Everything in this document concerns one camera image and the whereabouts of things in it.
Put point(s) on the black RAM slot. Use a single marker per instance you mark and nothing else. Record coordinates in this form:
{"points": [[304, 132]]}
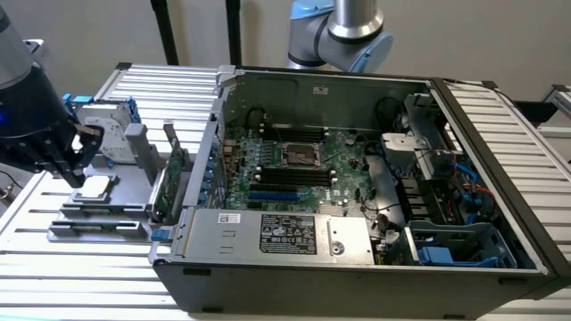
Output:
{"points": [[292, 134], [294, 183], [294, 179], [292, 131], [294, 170], [292, 127], [294, 175]]}

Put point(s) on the grey parts rack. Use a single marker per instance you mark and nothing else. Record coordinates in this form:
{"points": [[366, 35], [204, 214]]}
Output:
{"points": [[130, 187]]}

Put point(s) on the grey metal drive cage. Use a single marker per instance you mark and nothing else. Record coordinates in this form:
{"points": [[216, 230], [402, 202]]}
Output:
{"points": [[423, 133]]}

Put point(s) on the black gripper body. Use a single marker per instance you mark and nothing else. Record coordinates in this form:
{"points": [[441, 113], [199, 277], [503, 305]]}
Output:
{"points": [[31, 110]]}

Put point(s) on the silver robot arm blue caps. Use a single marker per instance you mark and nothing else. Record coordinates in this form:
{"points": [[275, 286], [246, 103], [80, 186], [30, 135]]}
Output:
{"points": [[352, 23]]}

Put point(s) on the blue expansion slot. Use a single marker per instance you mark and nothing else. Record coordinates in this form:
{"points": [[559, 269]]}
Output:
{"points": [[272, 197]]}

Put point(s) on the short black expansion slot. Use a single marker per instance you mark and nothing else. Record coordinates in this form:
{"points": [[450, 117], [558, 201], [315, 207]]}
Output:
{"points": [[263, 205]]}

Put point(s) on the metal CPU socket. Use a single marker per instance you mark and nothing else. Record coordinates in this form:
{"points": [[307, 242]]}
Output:
{"points": [[298, 154]]}

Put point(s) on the black open PC case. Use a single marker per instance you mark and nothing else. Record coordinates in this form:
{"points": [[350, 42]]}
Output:
{"points": [[312, 287]]}

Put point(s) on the silver hard disk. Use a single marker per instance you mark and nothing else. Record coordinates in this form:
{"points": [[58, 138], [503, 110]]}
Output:
{"points": [[114, 133]]}

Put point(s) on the black stand pole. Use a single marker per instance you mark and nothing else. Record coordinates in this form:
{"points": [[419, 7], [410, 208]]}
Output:
{"points": [[164, 30], [234, 30]]}

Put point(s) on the long black expansion slot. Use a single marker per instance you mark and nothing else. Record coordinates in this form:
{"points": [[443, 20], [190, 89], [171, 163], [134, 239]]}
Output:
{"points": [[272, 188]]}

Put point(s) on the silver power supply unit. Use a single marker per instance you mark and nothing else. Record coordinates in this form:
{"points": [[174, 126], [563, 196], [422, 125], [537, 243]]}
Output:
{"points": [[240, 240]]}

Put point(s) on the aluminium frame profile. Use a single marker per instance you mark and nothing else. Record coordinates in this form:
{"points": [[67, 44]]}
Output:
{"points": [[555, 100]]}

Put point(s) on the green graphics card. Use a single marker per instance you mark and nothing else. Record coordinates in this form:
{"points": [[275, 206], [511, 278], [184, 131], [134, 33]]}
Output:
{"points": [[171, 174]]}

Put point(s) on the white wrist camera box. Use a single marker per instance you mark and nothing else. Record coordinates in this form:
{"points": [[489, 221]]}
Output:
{"points": [[35, 50]]}

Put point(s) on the silver CPU chip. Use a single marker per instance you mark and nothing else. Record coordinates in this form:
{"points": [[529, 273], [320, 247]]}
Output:
{"points": [[95, 187]]}

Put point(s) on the blue plastic disk bay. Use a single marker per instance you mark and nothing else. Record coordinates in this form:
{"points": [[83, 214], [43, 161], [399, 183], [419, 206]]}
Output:
{"points": [[473, 230]]}

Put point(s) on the green motherboard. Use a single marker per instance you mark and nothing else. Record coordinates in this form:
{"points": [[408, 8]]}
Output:
{"points": [[350, 187]]}

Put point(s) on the black box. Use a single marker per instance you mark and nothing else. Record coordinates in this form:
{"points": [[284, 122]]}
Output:
{"points": [[535, 112]]}

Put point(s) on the silver chipset heatsink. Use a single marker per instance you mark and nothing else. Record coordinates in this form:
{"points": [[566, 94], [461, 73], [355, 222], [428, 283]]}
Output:
{"points": [[332, 210]]}

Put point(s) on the blue disk caddy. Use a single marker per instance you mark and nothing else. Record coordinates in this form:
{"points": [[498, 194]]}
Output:
{"points": [[82, 100]]}

